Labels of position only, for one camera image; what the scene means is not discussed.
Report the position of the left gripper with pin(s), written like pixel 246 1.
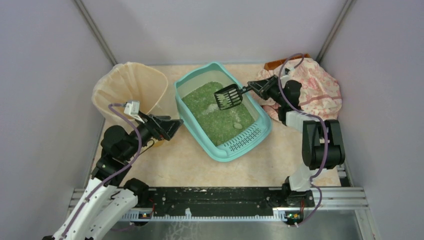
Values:
pixel 157 126

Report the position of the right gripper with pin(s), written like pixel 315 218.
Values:
pixel 267 88

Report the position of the black litter scoop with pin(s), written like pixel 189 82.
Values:
pixel 230 96

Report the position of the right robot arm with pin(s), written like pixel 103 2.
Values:
pixel 322 146

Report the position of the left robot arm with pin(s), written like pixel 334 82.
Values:
pixel 103 203

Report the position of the brown wooden box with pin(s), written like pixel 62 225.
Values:
pixel 272 65

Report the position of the green litter clump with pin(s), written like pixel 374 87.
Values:
pixel 237 125

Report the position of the teal litter box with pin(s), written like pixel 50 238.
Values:
pixel 213 128

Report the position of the pink patterned cloth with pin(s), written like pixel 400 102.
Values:
pixel 320 93

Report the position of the bin with beige bag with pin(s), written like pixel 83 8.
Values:
pixel 138 82

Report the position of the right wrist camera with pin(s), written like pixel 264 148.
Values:
pixel 290 70

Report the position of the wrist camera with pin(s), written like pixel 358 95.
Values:
pixel 290 70
pixel 132 108

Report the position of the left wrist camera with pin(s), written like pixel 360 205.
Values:
pixel 132 108

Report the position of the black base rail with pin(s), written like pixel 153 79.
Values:
pixel 242 204

